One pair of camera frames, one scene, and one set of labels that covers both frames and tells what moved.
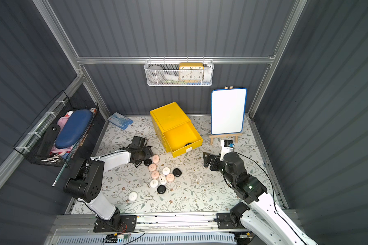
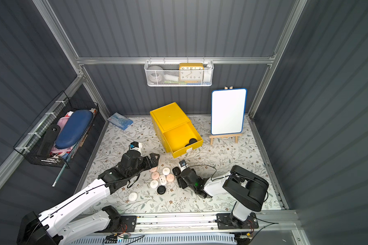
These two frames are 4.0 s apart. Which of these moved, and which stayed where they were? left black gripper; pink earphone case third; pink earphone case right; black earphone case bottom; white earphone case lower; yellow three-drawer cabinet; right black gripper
Moved: left black gripper; right black gripper
Stayed: black earphone case bottom; pink earphone case right; pink earphone case third; yellow three-drawer cabinet; white earphone case lower
